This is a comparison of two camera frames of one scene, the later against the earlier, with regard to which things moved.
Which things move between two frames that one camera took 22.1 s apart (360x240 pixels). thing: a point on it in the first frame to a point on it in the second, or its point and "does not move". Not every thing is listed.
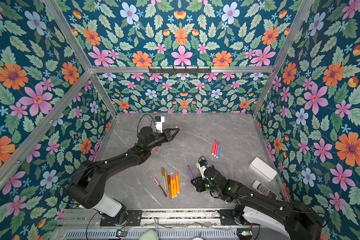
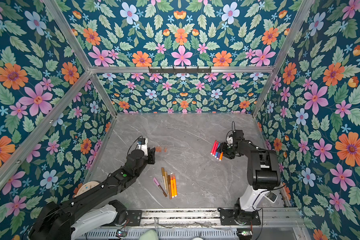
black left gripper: (166, 134) to (151, 155)
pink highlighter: (216, 149) does not move
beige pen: (166, 180) does not move
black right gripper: (198, 183) to (223, 148)
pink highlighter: (214, 147) does not move
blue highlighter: (218, 150) does not move
